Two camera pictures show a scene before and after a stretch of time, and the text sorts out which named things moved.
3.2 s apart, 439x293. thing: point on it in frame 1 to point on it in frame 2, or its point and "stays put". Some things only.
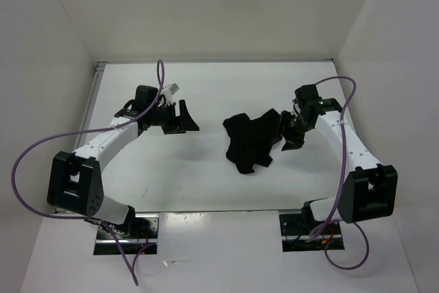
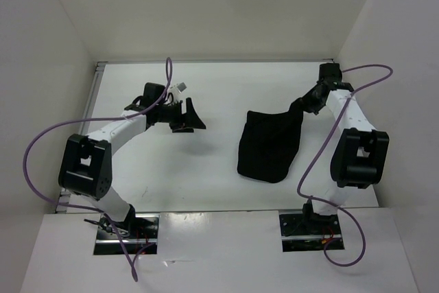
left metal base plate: (141, 231) stays put
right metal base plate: (295, 232) stays put
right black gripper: (295, 142) to (306, 103)
